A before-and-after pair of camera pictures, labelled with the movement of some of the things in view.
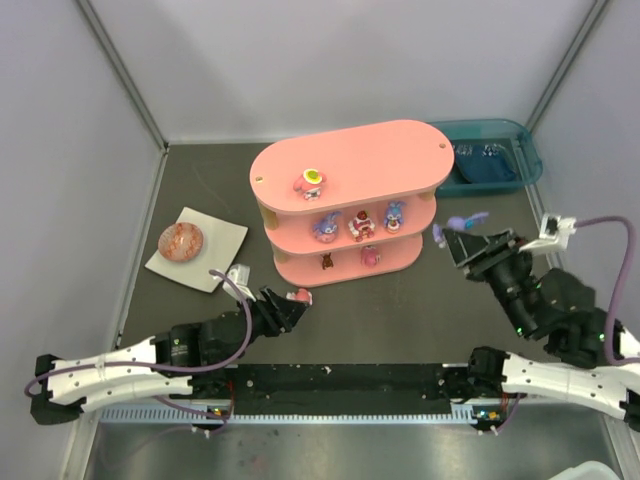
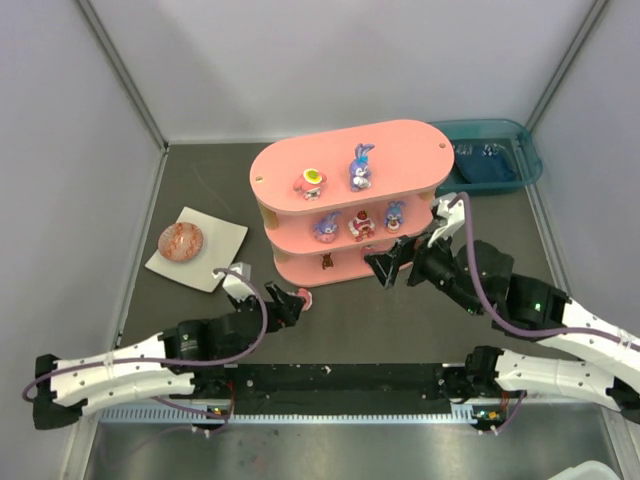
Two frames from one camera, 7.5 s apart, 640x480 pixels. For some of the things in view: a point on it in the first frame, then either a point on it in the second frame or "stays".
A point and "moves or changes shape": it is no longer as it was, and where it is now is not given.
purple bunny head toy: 325,232 stays
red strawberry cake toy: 362,227 stays
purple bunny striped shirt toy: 457,224 moves or changes shape
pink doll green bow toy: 309,183 stays
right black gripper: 489,256 → 415,261
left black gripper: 270,314 stays
